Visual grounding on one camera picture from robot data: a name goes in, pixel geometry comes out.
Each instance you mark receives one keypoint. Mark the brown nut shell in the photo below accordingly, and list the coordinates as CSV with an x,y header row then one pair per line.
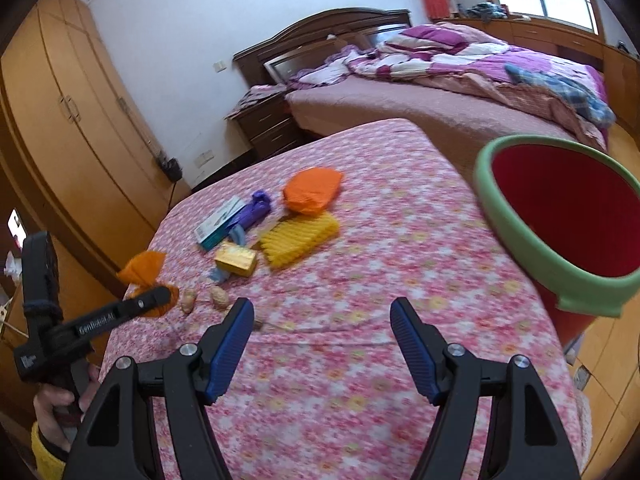
x,y
220,298
189,301

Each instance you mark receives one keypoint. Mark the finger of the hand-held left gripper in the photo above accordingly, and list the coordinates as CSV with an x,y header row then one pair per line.
x,y
125,310

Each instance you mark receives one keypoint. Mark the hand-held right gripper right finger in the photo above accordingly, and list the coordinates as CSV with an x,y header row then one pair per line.
x,y
415,350

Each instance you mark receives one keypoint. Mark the black charger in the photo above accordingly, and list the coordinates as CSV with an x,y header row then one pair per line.
x,y
171,169

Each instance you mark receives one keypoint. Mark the pink cloth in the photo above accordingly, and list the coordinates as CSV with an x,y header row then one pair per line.
x,y
260,94

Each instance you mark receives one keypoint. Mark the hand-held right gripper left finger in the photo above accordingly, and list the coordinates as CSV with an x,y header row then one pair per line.
x,y
230,345

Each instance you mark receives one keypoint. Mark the green white carton box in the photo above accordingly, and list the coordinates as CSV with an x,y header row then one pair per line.
x,y
220,222

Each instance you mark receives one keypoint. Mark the blue plaid cloth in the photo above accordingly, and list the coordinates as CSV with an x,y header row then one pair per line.
x,y
565,90

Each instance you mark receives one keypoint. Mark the white wall socket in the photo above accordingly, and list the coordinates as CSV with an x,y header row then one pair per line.
x,y
205,158

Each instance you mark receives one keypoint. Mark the yellow foam net sleeve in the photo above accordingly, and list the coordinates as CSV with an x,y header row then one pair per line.
x,y
300,237

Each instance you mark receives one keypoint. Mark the wooden wardrobe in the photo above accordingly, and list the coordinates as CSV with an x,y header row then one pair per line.
x,y
75,135

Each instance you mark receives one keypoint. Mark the dark wooden nightstand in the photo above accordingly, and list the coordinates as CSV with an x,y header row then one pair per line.
x,y
265,125

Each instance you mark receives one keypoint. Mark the orange paper wrapper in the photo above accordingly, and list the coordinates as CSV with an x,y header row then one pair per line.
x,y
312,190

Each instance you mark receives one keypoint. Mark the lit screen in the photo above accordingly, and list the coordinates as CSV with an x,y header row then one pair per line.
x,y
15,222

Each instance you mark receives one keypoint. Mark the person's left hand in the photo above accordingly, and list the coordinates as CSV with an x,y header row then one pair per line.
x,y
50,410

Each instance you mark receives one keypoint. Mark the purple frilled pillow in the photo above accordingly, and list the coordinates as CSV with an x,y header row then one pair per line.
x,y
325,72

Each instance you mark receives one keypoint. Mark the red bin with green rim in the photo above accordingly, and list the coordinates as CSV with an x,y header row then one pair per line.
x,y
565,210

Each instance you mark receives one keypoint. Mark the blue grey cloth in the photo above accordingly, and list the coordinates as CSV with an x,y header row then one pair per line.
x,y
487,11

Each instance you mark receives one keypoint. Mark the white light switch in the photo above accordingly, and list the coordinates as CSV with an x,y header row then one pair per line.
x,y
220,65

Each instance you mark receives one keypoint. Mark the small orange yellow box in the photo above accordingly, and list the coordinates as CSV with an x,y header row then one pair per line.
x,y
237,260

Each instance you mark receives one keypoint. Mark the purple patchwork quilt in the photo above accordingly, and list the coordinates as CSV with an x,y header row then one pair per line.
x,y
450,55

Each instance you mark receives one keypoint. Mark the pink floral sheet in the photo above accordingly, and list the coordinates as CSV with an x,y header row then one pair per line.
x,y
325,290

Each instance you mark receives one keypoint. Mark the person's left forearm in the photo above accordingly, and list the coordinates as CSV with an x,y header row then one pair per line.
x,y
47,460

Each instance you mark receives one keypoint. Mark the dark wooden headboard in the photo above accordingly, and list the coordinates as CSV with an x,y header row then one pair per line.
x,y
300,35

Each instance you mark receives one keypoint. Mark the bed with mauve bedspread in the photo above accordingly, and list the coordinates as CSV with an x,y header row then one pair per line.
x,y
400,110

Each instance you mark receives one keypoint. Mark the light blue wrapper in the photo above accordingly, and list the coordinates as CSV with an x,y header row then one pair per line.
x,y
237,236

